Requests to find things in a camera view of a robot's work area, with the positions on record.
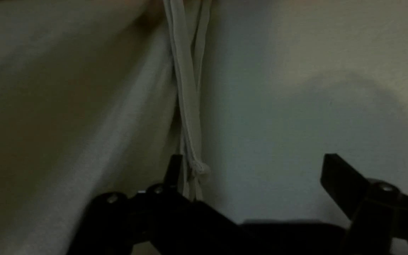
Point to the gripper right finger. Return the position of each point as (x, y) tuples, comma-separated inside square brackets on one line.
[(367, 205)]

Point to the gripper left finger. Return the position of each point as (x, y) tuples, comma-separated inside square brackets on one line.
[(161, 219)]

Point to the white curtain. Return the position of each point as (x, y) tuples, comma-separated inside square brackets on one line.
[(76, 117)]

